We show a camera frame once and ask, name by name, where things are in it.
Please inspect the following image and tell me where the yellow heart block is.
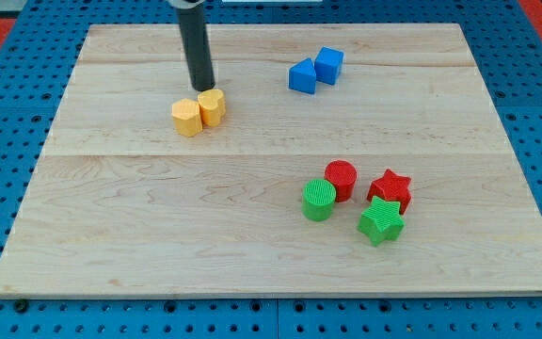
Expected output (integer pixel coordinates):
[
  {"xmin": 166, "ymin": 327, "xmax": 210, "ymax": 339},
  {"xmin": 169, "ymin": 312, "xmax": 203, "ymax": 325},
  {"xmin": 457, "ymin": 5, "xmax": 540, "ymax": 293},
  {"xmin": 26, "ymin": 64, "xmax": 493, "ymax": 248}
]
[{"xmin": 198, "ymin": 89, "xmax": 226, "ymax": 127}]

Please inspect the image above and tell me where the blue triangular prism block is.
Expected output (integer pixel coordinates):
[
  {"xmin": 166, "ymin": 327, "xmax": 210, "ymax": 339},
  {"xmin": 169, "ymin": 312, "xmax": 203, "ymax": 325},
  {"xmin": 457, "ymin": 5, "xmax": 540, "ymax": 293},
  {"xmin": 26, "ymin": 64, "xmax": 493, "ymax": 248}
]
[{"xmin": 288, "ymin": 58, "xmax": 316, "ymax": 94}]

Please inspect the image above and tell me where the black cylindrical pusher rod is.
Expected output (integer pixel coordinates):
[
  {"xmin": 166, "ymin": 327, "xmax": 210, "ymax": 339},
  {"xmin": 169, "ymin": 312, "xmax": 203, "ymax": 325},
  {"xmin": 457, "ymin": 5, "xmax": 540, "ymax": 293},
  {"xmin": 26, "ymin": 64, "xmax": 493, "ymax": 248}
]
[{"xmin": 175, "ymin": 3, "xmax": 215, "ymax": 91}]

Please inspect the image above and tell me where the green star block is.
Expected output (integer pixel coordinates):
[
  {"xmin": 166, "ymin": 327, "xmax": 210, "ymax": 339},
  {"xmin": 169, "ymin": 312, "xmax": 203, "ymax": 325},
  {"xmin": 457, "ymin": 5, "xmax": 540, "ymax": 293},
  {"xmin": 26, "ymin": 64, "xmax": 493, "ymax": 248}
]
[{"xmin": 358, "ymin": 196, "xmax": 406, "ymax": 247}]

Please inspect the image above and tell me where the green cylinder block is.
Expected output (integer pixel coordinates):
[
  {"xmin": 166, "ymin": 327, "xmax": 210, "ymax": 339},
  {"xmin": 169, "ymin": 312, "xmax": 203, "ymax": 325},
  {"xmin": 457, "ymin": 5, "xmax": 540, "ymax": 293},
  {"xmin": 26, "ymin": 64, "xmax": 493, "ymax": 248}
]
[{"xmin": 301, "ymin": 178, "xmax": 336, "ymax": 221}]

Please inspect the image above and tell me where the light wooden board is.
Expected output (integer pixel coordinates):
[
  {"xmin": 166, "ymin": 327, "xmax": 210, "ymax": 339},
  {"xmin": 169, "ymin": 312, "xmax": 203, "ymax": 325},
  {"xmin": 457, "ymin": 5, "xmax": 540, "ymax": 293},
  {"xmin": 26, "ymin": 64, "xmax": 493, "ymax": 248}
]
[{"xmin": 0, "ymin": 24, "xmax": 542, "ymax": 299}]

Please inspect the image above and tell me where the red cylinder block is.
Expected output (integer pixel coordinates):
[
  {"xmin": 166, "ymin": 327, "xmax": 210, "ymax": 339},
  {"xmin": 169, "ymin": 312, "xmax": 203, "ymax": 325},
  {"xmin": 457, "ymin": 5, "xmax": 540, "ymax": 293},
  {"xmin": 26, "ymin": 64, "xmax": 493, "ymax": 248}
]
[{"xmin": 324, "ymin": 160, "xmax": 358, "ymax": 202}]

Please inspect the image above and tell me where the silver rod mount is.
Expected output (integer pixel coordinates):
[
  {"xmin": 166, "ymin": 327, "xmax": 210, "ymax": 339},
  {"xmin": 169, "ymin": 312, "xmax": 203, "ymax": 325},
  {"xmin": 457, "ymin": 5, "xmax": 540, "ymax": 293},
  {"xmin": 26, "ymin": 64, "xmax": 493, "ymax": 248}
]
[{"xmin": 167, "ymin": 0, "xmax": 205, "ymax": 8}]

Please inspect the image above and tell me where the yellow hexagon block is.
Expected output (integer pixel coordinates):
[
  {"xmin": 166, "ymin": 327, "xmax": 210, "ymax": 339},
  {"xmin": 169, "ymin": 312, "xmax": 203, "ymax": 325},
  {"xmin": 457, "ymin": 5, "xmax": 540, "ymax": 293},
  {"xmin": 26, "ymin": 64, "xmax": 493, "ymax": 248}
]
[{"xmin": 171, "ymin": 99, "xmax": 203, "ymax": 137}]

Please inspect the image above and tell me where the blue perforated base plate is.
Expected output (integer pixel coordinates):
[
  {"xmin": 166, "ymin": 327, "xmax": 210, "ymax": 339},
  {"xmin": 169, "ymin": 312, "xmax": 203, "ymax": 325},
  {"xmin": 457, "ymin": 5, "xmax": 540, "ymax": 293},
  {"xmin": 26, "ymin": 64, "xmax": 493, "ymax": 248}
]
[{"xmin": 0, "ymin": 1, "xmax": 542, "ymax": 338}]

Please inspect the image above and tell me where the red star block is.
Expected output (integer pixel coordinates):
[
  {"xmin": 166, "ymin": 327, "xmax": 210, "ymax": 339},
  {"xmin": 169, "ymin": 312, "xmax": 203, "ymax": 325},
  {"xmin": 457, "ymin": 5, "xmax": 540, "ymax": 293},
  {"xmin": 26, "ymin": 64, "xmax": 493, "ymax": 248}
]
[{"xmin": 366, "ymin": 169, "xmax": 412, "ymax": 215}]

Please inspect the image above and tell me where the blue cube block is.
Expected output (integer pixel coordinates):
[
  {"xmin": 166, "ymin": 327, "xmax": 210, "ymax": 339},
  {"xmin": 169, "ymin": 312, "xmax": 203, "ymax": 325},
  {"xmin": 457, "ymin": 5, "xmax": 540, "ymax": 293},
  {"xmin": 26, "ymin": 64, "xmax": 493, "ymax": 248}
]
[{"xmin": 314, "ymin": 46, "xmax": 344, "ymax": 85}]

